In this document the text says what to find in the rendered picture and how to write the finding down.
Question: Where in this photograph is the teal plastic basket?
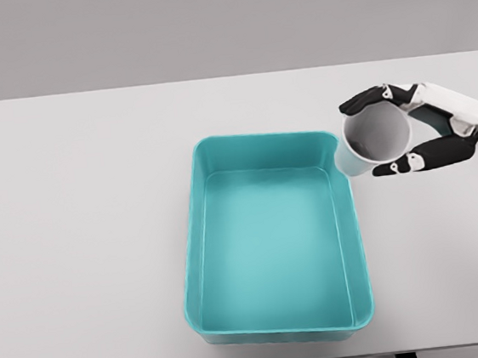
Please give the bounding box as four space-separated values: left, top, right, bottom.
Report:
166 121 378 358

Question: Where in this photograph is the white paper cup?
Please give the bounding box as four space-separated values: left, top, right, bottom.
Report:
328 98 418 179

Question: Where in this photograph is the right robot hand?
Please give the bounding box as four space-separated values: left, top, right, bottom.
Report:
337 73 478 181

